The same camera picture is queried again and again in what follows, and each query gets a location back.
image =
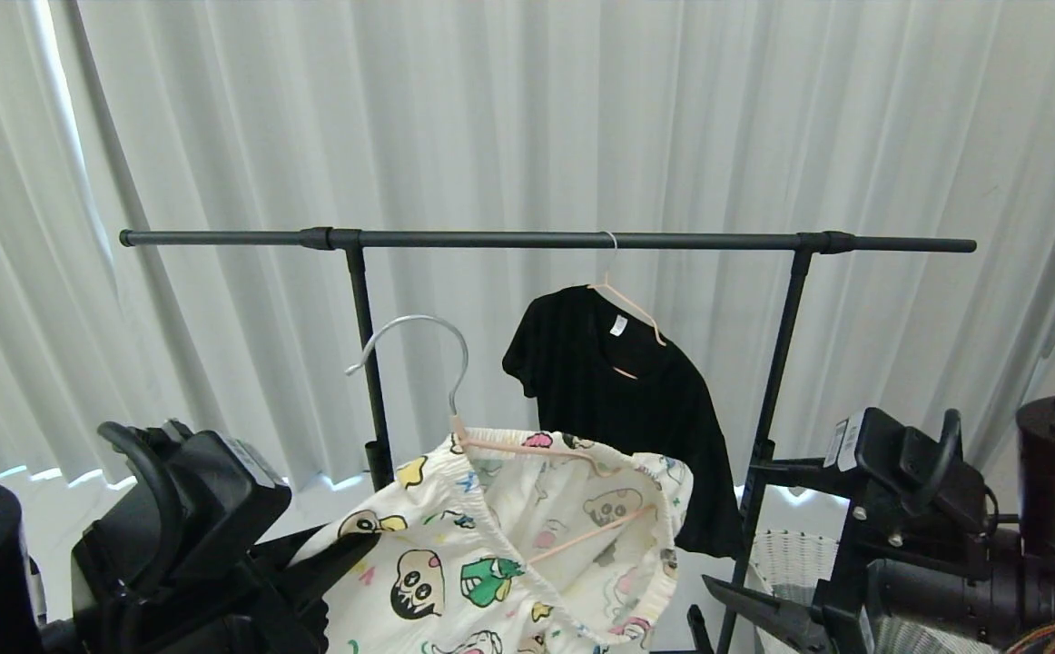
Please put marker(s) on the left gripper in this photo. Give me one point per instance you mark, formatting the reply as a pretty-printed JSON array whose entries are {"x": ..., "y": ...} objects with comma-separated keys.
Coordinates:
[{"x": 255, "y": 599}]

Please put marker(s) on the white curtain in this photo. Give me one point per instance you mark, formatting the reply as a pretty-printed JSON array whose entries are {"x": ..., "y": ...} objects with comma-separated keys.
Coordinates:
[{"x": 491, "y": 109}]

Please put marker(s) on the black clothes rack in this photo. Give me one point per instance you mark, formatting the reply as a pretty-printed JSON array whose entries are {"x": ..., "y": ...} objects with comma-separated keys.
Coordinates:
[{"x": 537, "y": 240}]

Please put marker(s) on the cream printed garment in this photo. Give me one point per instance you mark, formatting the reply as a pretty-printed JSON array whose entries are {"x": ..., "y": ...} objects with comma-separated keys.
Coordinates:
[{"x": 455, "y": 563}]

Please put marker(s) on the black garment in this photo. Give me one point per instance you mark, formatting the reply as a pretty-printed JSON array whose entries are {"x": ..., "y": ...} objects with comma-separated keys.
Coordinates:
[{"x": 636, "y": 409}]

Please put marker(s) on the pink clothes hanger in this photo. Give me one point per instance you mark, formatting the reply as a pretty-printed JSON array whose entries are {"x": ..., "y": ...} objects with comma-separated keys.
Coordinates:
[
  {"x": 629, "y": 309},
  {"x": 455, "y": 381}
]

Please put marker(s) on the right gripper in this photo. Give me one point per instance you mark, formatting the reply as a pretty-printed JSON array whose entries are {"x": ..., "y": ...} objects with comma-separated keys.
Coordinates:
[{"x": 927, "y": 590}]

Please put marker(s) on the white laundry basket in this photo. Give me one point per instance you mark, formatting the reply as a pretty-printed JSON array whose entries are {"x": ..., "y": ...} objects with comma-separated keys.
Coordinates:
[{"x": 791, "y": 559}]

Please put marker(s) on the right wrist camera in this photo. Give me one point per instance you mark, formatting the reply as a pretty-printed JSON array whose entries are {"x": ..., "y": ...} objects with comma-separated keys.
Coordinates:
[{"x": 909, "y": 472}]

